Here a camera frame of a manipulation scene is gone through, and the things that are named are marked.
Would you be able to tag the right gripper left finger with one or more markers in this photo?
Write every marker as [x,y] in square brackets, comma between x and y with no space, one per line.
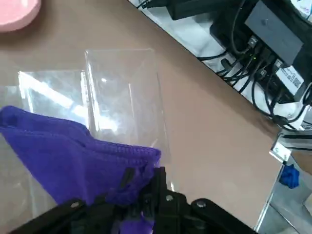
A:
[61,212]

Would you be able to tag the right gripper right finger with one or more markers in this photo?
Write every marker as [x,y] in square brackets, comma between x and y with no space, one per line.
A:
[175,212]

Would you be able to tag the purple cloth towel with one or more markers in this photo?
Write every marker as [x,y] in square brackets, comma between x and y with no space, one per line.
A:
[61,151]

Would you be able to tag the clear acrylic stepped rack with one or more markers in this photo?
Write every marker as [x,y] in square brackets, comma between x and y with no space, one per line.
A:
[122,85]

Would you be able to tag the blue cloth bundle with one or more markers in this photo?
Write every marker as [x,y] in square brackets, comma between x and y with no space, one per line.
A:
[288,176]

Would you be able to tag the pink bowl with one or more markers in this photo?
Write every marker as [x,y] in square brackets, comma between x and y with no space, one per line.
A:
[14,14]

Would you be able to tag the black power adapter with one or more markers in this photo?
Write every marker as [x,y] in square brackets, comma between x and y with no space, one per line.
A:
[190,9]

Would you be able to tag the black usb hub box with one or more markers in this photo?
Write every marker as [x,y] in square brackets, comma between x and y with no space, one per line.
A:
[273,26]

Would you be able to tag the aluminium frame bracket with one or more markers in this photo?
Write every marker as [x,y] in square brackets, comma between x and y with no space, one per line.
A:
[290,143]

